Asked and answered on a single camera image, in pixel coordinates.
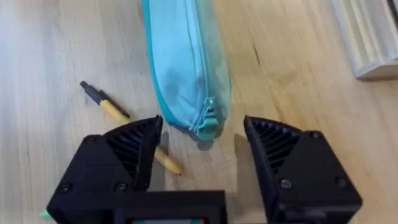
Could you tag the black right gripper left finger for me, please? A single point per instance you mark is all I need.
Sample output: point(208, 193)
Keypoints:
point(102, 168)

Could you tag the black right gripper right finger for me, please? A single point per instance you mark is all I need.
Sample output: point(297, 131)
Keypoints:
point(308, 174)

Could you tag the light blue zip bag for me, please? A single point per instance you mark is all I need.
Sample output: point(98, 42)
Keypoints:
point(189, 65)

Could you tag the yellow and black pen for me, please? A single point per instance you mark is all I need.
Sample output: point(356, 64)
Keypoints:
point(110, 107)

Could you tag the green pen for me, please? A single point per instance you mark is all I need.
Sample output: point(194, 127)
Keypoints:
point(44, 214)

